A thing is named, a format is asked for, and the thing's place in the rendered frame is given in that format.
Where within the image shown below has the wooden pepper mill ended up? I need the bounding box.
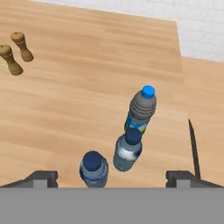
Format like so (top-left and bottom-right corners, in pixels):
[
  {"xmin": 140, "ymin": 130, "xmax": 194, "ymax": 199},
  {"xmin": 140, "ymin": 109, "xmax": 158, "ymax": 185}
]
[
  {"xmin": 10, "ymin": 31, "xmax": 35, "ymax": 63},
  {"xmin": 0, "ymin": 44, "xmax": 25, "ymax": 77}
]

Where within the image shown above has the blue-banded bottle with navy cap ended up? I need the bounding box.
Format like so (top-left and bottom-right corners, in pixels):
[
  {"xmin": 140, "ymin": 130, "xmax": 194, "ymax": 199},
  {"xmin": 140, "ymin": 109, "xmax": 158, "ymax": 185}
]
[{"xmin": 79, "ymin": 150, "xmax": 109, "ymax": 189}]

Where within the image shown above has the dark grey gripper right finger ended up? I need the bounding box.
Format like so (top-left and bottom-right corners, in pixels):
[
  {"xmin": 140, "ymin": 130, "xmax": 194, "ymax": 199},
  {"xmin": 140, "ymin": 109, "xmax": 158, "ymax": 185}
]
[{"xmin": 165, "ymin": 171, "xmax": 224, "ymax": 188}]

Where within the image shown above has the clear bottle with navy cap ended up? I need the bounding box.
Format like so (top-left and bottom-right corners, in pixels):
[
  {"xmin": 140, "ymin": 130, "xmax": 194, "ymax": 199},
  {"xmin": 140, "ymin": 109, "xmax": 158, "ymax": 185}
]
[{"xmin": 113, "ymin": 128, "xmax": 144, "ymax": 172}]

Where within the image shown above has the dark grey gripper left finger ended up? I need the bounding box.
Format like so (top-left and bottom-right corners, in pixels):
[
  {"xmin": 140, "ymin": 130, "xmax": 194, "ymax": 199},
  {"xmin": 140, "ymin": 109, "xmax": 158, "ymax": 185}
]
[{"xmin": 0, "ymin": 171, "xmax": 59, "ymax": 188}]

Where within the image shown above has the grey bottle with light-blue cap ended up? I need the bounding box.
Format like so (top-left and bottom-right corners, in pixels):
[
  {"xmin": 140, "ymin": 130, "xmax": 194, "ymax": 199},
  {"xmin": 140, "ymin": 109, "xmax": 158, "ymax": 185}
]
[{"xmin": 123, "ymin": 85, "xmax": 158, "ymax": 136}]

